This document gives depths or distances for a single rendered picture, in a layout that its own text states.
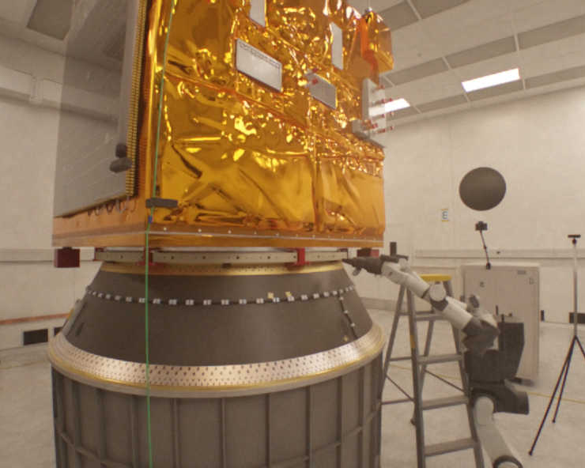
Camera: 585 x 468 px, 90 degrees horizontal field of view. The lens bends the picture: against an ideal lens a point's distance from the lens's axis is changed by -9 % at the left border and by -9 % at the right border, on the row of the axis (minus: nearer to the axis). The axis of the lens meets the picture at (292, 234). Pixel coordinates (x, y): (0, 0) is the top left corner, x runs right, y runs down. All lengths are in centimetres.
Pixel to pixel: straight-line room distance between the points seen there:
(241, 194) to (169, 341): 72
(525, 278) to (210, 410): 408
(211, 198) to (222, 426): 96
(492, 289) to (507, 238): 407
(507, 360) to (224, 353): 134
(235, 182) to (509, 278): 396
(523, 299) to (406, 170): 571
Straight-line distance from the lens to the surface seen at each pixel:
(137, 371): 158
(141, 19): 162
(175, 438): 161
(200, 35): 160
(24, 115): 701
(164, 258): 165
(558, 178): 889
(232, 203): 144
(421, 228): 921
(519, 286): 479
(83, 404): 188
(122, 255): 183
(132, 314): 170
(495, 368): 189
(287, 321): 158
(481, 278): 483
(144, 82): 147
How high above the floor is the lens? 173
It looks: 3 degrees up
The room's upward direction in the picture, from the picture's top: straight up
